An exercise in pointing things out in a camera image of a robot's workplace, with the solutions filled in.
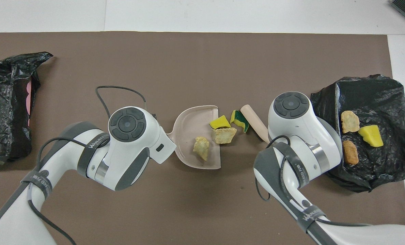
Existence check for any beige plastic dustpan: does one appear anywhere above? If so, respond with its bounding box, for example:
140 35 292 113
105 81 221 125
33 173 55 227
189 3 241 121
167 105 222 169

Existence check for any yellow and green sponge piece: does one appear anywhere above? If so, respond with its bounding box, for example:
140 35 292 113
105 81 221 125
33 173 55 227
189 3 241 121
230 110 250 133

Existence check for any beige brush with black bristles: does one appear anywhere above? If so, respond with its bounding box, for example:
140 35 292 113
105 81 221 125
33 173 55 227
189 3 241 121
240 104 271 143

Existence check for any brown bread roll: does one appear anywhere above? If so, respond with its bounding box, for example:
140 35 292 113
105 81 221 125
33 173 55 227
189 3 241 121
342 140 359 166

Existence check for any pink bin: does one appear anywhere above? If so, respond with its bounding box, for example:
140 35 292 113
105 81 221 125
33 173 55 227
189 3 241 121
25 80 33 126

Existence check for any black plastic trash bag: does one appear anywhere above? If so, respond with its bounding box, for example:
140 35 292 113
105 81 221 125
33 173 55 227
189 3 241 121
310 74 405 193
0 52 53 165

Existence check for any brown paper table mat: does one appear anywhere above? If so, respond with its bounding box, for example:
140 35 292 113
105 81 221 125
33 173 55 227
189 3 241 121
0 31 405 245

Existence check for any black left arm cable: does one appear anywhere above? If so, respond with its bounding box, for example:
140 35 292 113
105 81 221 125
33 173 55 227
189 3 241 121
27 85 148 245

